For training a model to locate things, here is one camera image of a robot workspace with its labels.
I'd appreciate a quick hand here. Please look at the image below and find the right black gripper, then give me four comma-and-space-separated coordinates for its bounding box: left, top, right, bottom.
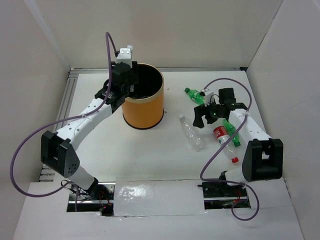
192, 98, 222, 129

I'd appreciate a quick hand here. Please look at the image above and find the clear bottle white cap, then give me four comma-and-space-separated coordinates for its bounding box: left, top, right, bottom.
178, 114, 205, 152

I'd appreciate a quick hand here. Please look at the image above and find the green bottle under right arm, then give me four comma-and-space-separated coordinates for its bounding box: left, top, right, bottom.
222, 118, 241, 148

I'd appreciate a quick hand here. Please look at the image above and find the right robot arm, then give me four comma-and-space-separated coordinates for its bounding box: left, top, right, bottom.
193, 88, 284, 196

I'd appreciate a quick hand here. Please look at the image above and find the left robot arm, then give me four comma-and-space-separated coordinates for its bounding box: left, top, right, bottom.
41, 61, 139, 200

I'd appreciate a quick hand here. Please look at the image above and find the orange cylindrical bin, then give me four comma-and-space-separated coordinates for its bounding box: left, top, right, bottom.
121, 63, 164, 130

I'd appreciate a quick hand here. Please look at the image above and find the small green soda bottle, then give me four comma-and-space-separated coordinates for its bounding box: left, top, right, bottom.
184, 87, 205, 105

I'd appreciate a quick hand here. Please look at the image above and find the red label red cap bottle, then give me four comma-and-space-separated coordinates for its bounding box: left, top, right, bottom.
212, 126, 240, 164

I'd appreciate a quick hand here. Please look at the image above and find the shiny white tape sheet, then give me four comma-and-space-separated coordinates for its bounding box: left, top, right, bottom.
113, 179, 206, 217

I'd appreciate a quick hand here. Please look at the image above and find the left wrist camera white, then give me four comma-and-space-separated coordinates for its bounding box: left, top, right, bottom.
115, 47, 132, 67

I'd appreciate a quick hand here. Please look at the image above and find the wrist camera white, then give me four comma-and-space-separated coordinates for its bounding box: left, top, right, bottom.
115, 47, 132, 67
200, 88, 214, 107

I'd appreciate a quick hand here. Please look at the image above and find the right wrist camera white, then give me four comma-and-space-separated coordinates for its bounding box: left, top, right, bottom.
200, 88, 214, 107

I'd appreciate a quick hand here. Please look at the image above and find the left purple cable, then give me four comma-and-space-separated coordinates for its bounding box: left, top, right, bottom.
9, 31, 118, 198

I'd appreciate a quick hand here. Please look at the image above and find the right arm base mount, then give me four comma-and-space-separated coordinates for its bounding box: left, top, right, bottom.
197, 181, 251, 210

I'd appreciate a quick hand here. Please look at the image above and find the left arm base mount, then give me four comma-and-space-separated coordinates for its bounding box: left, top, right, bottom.
64, 182, 116, 217

